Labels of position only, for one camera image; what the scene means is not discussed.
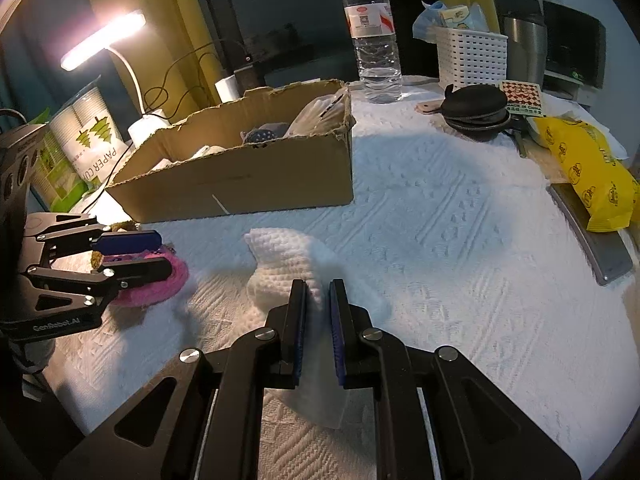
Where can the grey dotted fabric item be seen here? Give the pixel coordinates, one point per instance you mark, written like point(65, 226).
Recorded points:
point(264, 133)

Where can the black round zip case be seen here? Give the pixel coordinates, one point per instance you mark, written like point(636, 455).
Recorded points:
point(476, 110)

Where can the clear water bottle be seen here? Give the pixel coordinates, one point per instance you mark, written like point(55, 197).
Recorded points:
point(371, 26)

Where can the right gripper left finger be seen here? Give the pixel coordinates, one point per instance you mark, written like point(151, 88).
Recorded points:
point(199, 417)

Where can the paper cup package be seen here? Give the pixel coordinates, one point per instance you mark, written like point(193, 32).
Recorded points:
point(88, 136)

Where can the white charger plug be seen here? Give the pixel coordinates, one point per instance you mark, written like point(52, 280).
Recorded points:
point(228, 89)

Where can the clear bag with gold pattern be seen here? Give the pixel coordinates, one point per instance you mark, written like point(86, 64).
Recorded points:
point(320, 115)

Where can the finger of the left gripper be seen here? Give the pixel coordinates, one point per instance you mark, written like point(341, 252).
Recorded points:
point(60, 301)
point(49, 236)

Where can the black charger plug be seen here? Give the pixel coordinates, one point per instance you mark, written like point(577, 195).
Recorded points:
point(249, 77)

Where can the green snack bag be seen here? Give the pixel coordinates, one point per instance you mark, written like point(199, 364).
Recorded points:
point(57, 181)

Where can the pink plush toy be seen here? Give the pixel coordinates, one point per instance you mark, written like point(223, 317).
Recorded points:
point(155, 292)

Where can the checkered card pack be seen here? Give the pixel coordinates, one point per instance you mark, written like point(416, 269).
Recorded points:
point(522, 98)

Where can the steel thermos cup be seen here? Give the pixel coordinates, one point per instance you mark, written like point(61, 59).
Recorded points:
point(527, 47)

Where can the yellow plastic bag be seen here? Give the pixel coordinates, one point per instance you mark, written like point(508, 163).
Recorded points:
point(605, 187)

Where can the white plastic basket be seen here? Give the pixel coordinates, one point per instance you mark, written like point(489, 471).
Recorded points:
point(467, 57)

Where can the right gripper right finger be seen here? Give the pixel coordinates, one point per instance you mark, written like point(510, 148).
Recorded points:
point(436, 414)

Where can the white knitted cloth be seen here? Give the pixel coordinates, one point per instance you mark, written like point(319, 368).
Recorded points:
point(291, 265)

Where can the grey tablet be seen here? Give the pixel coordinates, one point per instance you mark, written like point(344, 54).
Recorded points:
point(606, 252)

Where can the brown fuzzy pouch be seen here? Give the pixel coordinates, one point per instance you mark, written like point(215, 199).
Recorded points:
point(120, 239)

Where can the brown cardboard box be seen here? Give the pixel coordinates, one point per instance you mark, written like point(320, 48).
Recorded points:
point(200, 168)

